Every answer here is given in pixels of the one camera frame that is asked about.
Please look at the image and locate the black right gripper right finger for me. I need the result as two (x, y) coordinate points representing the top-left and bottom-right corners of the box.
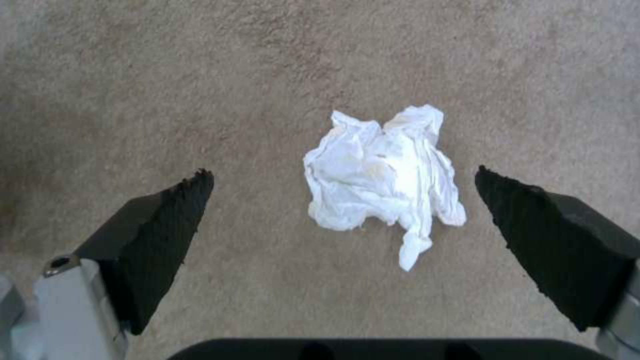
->
(473, 164), (640, 360)

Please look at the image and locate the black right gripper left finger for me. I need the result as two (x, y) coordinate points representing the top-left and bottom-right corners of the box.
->
(0, 168), (215, 360)

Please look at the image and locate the crumpled white tissue paper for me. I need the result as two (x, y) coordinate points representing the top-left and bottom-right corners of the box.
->
(302, 104), (468, 272)

